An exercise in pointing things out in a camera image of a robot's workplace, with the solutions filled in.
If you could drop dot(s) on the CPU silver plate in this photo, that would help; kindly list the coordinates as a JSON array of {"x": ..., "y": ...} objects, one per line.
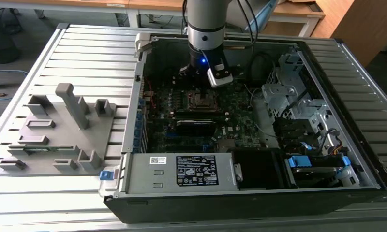
[{"x": 210, "y": 102}]

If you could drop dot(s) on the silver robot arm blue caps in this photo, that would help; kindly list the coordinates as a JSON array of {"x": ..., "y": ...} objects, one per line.
[{"x": 206, "y": 19}]

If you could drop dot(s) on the CPU socket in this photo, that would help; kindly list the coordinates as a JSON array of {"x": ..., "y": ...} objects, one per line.
[{"x": 189, "y": 108}]

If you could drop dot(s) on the black RAM slot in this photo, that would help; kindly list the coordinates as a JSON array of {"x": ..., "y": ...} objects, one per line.
[{"x": 199, "y": 112}]

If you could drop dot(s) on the black expansion slot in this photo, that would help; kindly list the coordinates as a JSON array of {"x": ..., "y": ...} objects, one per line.
[
  {"x": 186, "y": 148},
  {"x": 186, "y": 140}
]

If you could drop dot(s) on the silver drive cage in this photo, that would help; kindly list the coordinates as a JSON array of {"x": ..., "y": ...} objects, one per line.
[{"x": 277, "y": 90}]

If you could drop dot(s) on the green motherboard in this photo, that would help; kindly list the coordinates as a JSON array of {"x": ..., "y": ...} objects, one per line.
[{"x": 242, "y": 120}]

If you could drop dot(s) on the black graphics card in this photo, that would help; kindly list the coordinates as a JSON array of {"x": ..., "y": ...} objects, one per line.
[{"x": 195, "y": 128}]

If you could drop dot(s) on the grey chipset heatsink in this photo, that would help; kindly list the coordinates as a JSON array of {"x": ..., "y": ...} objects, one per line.
[{"x": 226, "y": 143}]

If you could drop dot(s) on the black fan shroud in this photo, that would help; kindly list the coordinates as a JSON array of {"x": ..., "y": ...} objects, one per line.
[{"x": 258, "y": 169}]

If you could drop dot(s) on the wooden cabinet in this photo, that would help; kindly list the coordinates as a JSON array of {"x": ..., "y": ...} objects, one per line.
[{"x": 368, "y": 24}]

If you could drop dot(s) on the hard disk in blue carrier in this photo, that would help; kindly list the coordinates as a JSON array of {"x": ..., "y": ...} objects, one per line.
[{"x": 298, "y": 161}]

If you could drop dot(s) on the grey power supply unit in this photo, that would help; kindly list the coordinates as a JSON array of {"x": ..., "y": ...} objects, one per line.
[{"x": 148, "y": 176}]

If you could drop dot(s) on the grey parts rack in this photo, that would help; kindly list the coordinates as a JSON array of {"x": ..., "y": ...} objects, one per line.
[{"x": 64, "y": 145}]

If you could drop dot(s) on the blue case latch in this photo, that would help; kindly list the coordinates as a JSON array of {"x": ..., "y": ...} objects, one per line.
[{"x": 106, "y": 175}]

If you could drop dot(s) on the black PC case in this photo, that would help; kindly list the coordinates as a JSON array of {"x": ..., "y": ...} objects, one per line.
[{"x": 213, "y": 210}]

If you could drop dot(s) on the black bin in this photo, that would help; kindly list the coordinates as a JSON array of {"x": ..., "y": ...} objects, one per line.
[{"x": 4, "y": 54}]

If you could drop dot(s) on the grey floor stand base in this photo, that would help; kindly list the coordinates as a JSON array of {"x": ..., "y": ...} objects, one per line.
[{"x": 0, "y": 81}]

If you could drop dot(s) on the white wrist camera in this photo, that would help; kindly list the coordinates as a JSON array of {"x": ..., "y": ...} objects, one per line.
[{"x": 221, "y": 78}]

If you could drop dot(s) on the wooden desk white frame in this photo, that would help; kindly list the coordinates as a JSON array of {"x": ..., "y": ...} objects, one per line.
[
  {"x": 297, "y": 14},
  {"x": 67, "y": 2}
]

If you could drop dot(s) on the black plastic drive bracket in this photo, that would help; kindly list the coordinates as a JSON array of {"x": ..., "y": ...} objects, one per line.
[{"x": 294, "y": 130}]

